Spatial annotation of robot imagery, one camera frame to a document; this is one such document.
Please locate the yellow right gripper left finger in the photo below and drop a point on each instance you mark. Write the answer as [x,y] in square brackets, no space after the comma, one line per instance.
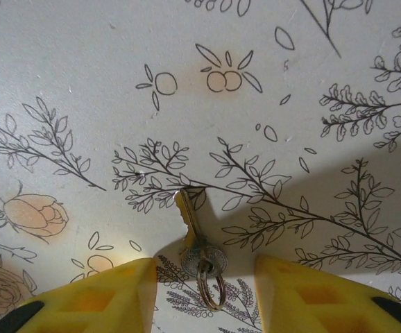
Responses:
[93,305]

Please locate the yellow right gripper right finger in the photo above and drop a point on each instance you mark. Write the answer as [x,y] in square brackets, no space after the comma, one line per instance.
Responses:
[325,305]

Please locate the small silver brass key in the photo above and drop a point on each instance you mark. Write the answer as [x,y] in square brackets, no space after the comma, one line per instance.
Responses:
[195,236]

